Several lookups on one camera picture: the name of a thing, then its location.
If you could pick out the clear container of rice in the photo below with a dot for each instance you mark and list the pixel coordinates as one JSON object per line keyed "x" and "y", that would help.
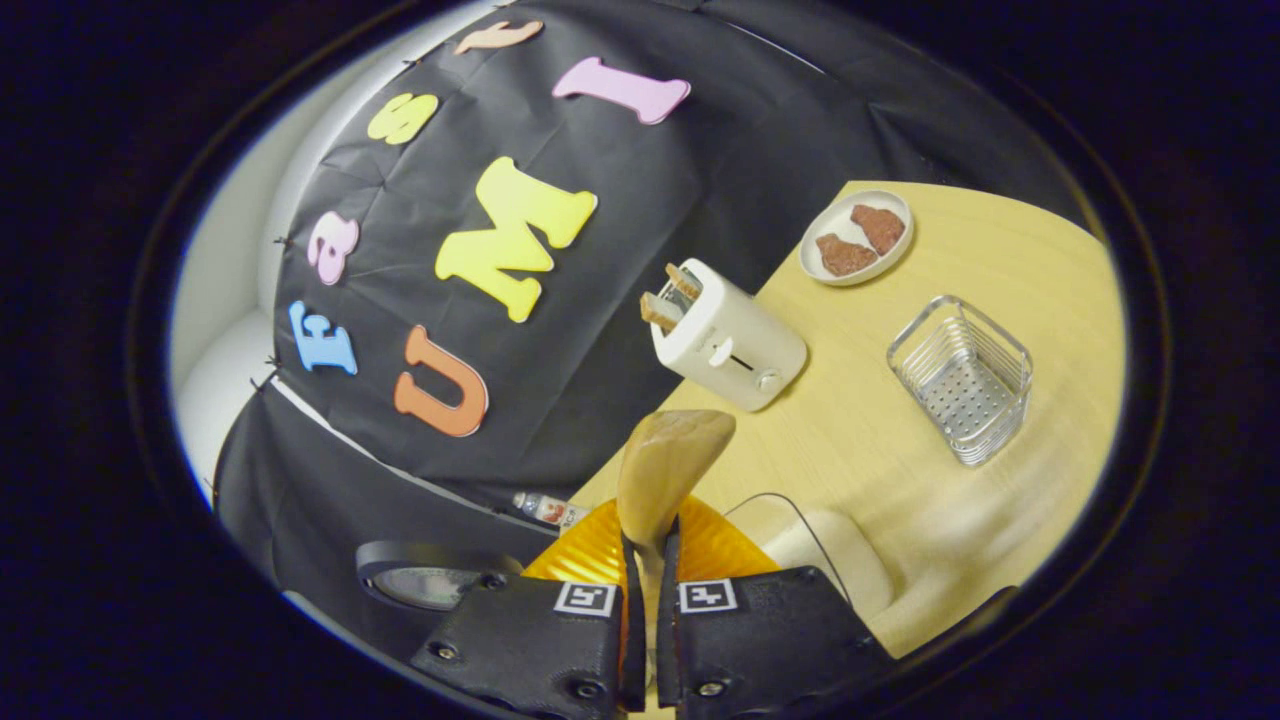
{"x": 840, "y": 560}

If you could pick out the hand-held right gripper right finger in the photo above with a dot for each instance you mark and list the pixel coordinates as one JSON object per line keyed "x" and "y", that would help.
{"x": 668, "y": 640}

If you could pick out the white round plate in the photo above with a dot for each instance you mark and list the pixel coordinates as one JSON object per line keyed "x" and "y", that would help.
{"x": 830, "y": 220}

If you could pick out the wooden spoon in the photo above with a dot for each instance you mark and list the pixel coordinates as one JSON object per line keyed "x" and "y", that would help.
{"x": 665, "y": 460}

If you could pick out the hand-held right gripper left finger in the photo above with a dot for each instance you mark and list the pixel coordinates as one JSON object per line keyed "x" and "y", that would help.
{"x": 632, "y": 640}

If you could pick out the dark grey rice cooker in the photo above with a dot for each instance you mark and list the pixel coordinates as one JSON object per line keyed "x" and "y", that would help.
{"x": 430, "y": 585}

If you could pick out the brown meat piece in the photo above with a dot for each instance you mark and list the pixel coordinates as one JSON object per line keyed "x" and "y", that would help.
{"x": 845, "y": 256}
{"x": 880, "y": 228}

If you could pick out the toast slice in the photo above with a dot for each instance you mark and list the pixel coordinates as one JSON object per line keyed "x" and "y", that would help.
{"x": 660, "y": 312}
{"x": 684, "y": 281}

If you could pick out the white toaster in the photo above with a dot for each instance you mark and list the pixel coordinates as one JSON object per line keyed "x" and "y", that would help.
{"x": 730, "y": 350}

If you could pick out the clear plastic drink bottle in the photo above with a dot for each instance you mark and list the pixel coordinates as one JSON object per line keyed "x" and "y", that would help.
{"x": 550, "y": 510}

